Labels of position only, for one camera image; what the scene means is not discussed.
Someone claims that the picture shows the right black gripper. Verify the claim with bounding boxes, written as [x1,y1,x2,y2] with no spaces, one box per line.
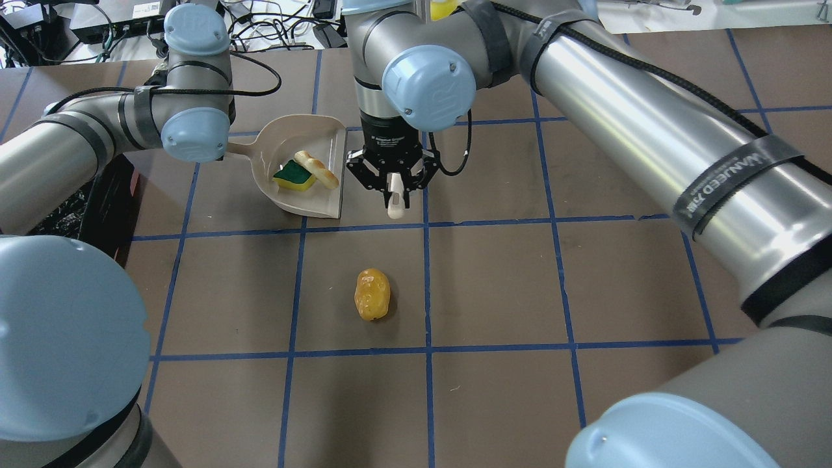
[346,114,439,196]

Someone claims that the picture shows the white hand brush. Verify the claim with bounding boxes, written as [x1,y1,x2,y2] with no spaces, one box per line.
[387,173,406,220]

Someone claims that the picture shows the beige plastic dustpan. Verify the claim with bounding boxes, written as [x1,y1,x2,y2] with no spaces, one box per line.
[227,114,346,219]

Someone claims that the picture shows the yellow curved bread piece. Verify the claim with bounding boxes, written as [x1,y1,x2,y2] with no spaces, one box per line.
[293,150,341,190]

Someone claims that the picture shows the green yellow sponge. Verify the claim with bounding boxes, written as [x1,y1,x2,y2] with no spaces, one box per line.
[272,160,316,192]

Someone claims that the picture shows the yellow toy potato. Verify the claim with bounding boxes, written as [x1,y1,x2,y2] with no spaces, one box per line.
[354,268,391,322]

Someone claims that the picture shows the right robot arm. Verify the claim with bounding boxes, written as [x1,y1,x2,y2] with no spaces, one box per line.
[342,1,830,467]

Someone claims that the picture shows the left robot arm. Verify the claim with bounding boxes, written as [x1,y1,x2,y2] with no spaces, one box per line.
[1,3,233,467]

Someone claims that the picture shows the black lined trash bin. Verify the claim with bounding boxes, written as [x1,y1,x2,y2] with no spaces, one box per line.
[27,154,138,267]

